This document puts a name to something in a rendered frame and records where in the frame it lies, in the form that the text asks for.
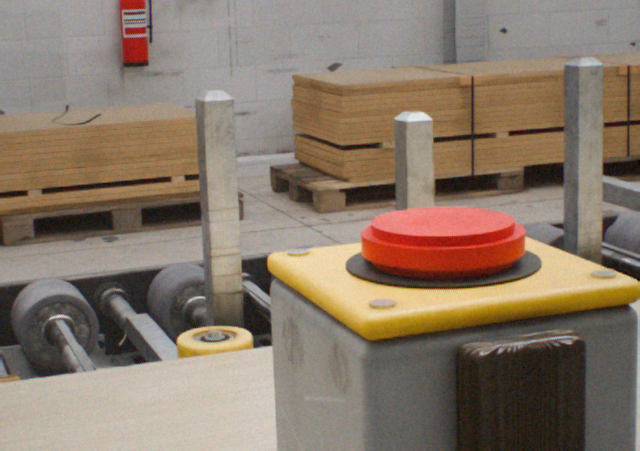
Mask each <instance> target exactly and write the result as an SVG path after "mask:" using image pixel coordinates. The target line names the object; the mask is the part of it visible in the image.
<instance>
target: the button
mask: <svg viewBox="0 0 640 451"><path fill-rule="evenodd" d="M361 237H362V255H363V257H364V258H366V259H367V260H369V261H371V262H372V264H373V266H374V267H376V268H377V269H379V270H381V271H384V272H387V273H391V274H396V275H401V276H410V277H421V278H461V277H472V276H480V275H486V274H491V273H495V272H499V271H502V270H504V269H508V268H510V267H511V266H512V265H514V263H515V260H517V259H519V258H521V257H522V256H523V255H524V254H525V229H524V227H523V226H521V225H519V224H517V223H515V219H514V218H513V217H512V216H510V215H507V214H504V213H500V212H496V211H491V210H484V209H475V208H456V207H439V208H420V209H410V210H402V211H396V212H391V213H387V214H383V215H380V216H378V217H376V218H374V219H373V220H372V221H371V225H369V226H367V227H365V228H364V229H363V230H362V232H361Z"/></svg>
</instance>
